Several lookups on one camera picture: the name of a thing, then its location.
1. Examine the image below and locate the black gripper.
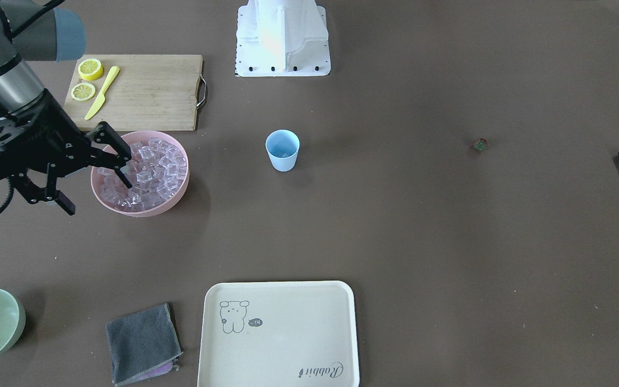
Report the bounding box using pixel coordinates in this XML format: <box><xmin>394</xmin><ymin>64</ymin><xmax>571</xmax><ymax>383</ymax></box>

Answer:
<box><xmin>0</xmin><ymin>89</ymin><xmax>133</xmax><ymax>216</ymax></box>

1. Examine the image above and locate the red strawberry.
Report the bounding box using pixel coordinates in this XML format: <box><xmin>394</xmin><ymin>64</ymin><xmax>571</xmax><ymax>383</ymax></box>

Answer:
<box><xmin>472</xmin><ymin>138</ymin><xmax>488</xmax><ymax>152</ymax></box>

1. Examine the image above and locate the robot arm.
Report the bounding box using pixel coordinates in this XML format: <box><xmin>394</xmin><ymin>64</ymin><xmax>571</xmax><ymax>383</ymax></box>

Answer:
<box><xmin>0</xmin><ymin>1</ymin><xmax>131</xmax><ymax>215</ymax></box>

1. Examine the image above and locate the clear ice cubes pile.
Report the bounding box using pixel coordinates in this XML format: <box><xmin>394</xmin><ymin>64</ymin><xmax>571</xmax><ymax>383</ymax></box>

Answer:
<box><xmin>98</xmin><ymin>137</ymin><xmax>188</xmax><ymax>212</ymax></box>

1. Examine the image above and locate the light blue cup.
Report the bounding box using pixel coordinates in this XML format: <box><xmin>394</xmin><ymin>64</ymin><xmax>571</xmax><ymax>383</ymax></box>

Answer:
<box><xmin>265</xmin><ymin>130</ymin><xmax>300</xmax><ymax>172</ymax></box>

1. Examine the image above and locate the yellow plastic knife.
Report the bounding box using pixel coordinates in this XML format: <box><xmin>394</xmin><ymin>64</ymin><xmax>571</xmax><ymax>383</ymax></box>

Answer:
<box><xmin>84</xmin><ymin>66</ymin><xmax>120</xmax><ymax>120</ymax></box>

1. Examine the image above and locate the pink bowl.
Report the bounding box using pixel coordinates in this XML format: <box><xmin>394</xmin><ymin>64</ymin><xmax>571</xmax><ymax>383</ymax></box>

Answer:
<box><xmin>90</xmin><ymin>131</ymin><xmax>190</xmax><ymax>218</ymax></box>

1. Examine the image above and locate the bamboo cutting board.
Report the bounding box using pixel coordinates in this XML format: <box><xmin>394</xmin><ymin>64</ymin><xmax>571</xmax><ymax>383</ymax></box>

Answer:
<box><xmin>62</xmin><ymin>54</ymin><xmax>206</xmax><ymax>132</ymax></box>

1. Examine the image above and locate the lemon half lower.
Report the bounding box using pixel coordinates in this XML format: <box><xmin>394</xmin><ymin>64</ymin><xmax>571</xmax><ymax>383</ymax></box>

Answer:
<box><xmin>77</xmin><ymin>58</ymin><xmax>105</xmax><ymax>81</ymax></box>

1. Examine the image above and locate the grey folded cloth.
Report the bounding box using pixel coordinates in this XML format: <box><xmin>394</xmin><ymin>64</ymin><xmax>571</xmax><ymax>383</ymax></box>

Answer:
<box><xmin>105</xmin><ymin>302</ymin><xmax>183</xmax><ymax>386</ymax></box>

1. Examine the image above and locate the cream rabbit tray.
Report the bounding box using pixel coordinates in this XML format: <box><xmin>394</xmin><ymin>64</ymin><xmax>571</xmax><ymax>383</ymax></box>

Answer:
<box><xmin>197</xmin><ymin>280</ymin><xmax>361</xmax><ymax>386</ymax></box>

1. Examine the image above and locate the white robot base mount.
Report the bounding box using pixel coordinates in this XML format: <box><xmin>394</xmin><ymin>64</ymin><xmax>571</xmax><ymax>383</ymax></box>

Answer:
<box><xmin>234</xmin><ymin>1</ymin><xmax>332</xmax><ymax>77</ymax></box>

